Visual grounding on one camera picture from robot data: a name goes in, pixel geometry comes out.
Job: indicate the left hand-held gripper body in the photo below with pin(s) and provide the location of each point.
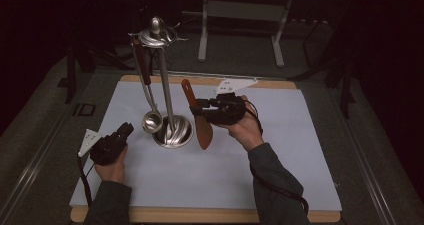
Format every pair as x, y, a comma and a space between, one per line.
105, 150

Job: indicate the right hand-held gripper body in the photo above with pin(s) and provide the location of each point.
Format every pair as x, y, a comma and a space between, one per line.
226, 110

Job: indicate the wooden rice paddle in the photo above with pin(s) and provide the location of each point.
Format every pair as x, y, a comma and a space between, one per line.
204, 135

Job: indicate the metal utensil rack stand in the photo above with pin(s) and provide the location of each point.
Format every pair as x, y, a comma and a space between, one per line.
168, 95

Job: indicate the person's left hand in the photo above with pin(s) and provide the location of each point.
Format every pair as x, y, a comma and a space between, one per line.
111, 170

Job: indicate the person's right hand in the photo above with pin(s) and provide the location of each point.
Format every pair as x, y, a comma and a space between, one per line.
245, 128

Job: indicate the pale blue table mat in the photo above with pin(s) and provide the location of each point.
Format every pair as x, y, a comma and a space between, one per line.
200, 178

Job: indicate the black stand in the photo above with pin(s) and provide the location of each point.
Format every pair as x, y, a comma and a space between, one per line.
70, 71
346, 85

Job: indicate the black rectangular floor bracket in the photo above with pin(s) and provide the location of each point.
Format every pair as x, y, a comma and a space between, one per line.
85, 109

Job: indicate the white metal frame stand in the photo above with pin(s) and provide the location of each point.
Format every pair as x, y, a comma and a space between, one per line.
243, 10

